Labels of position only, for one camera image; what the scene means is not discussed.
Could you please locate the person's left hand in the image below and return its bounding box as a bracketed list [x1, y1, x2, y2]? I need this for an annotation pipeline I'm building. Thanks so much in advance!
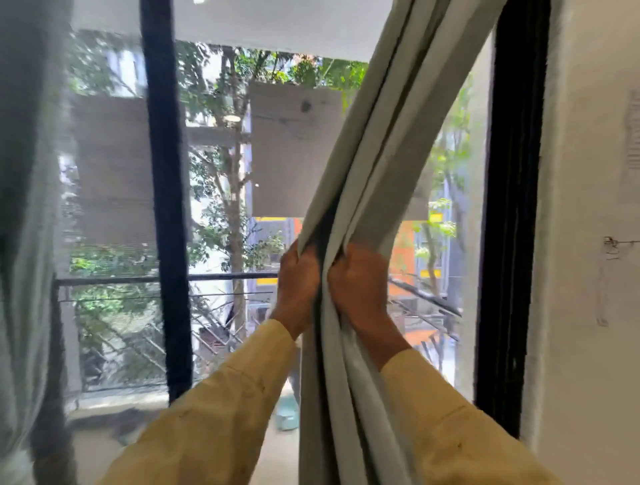
[272, 239, 321, 340]

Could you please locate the person's right hand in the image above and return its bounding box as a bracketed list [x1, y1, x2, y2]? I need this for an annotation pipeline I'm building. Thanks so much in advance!
[327, 243, 397, 346]

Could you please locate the light grey curtain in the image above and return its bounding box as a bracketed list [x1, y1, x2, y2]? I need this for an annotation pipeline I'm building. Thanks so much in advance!
[297, 0, 509, 485]
[0, 0, 76, 485]

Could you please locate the person's left forearm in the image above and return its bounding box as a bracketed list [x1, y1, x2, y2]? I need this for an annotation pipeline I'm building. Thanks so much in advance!
[97, 317, 301, 485]

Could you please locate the person's right forearm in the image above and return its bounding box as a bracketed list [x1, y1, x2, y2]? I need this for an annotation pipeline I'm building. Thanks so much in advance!
[367, 324, 561, 485]

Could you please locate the orange brick building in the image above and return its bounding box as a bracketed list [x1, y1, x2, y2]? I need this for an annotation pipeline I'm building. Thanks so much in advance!
[249, 215, 451, 350]

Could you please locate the black metal balcony railing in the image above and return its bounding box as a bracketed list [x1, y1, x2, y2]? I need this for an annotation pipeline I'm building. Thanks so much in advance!
[53, 272, 463, 396]

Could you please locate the figure drawing paper sheet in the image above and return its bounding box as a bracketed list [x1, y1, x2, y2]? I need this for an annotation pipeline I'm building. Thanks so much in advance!
[249, 82, 351, 219]
[589, 219, 640, 330]

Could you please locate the large grey paper sheet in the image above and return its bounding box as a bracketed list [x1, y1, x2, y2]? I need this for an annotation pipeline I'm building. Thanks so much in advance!
[69, 92, 159, 246]

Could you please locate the white text paper sheet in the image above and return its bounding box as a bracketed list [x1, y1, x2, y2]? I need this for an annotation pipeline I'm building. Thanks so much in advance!
[621, 89, 640, 189]

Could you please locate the black sliding door frame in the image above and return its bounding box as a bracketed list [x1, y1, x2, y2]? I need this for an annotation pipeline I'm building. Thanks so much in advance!
[139, 0, 195, 403]

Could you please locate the black ribbed door frame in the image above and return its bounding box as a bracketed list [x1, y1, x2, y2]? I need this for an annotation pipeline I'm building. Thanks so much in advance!
[473, 0, 552, 440]

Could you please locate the dark textured window post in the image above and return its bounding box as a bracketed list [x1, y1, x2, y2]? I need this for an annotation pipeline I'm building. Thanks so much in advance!
[29, 279, 77, 485]

